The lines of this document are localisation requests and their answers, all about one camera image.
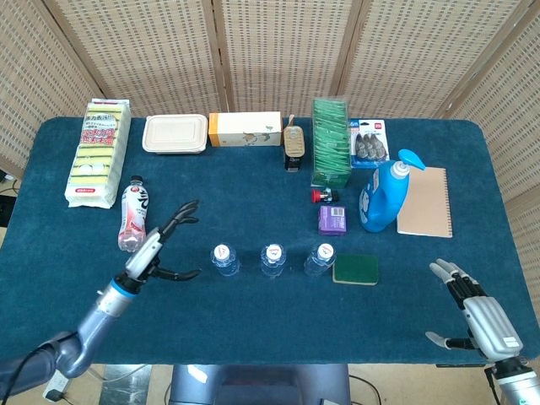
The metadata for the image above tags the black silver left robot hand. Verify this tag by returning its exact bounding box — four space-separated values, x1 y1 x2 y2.
124 200 203 283

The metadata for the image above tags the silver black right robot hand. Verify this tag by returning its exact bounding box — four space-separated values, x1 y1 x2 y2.
424 258 524 362

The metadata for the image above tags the clear water bottle white cap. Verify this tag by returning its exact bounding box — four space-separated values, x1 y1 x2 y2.
260 243 288 278
209 243 240 278

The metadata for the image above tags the clear bottle with purple label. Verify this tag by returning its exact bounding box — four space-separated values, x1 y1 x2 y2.
303 243 338 278

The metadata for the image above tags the pink drink bottle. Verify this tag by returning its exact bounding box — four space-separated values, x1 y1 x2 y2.
117 175 154 253

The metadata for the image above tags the yellow sponge multipack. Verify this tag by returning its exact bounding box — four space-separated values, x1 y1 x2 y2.
64 98 132 209

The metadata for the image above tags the beige lidded food container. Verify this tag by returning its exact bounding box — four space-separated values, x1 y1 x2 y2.
142 114 209 156

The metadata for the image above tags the blue table cloth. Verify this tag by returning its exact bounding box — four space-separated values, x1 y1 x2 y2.
0 116 524 366

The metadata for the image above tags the brown spiral notebook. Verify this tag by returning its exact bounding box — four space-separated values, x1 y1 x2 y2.
396 166 455 240

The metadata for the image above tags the silver metal table leg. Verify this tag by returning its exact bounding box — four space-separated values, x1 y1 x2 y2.
99 364 154 405

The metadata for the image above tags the green yellow scouring sponge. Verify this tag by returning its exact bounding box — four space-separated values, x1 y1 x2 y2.
332 252 380 287

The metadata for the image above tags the white power strip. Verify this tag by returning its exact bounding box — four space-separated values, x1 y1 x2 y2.
41 375 73 402

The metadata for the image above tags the blue detergent bottle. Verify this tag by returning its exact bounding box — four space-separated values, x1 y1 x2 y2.
359 148 428 234

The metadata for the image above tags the white orange tea box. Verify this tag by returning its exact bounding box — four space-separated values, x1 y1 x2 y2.
208 111 284 149

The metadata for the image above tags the dark robot torso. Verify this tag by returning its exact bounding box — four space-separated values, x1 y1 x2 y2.
168 363 352 405

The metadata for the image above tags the gold black tin can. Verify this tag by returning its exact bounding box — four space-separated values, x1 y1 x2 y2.
283 114 305 173

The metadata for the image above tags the purple wrapped box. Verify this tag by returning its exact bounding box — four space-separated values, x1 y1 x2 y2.
316 205 349 235

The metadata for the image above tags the binder clips blister pack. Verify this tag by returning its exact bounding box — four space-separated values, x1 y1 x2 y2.
348 118 390 170

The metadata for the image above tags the green packet stack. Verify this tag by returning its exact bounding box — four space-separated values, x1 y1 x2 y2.
310 98 353 189

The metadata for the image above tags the woven folding screen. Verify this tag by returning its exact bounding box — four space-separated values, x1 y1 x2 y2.
0 0 540 296

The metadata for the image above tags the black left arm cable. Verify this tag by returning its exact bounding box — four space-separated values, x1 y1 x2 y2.
0 341 58 400

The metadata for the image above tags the red push button switch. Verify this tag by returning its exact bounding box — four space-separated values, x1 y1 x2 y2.
310 188 341 204

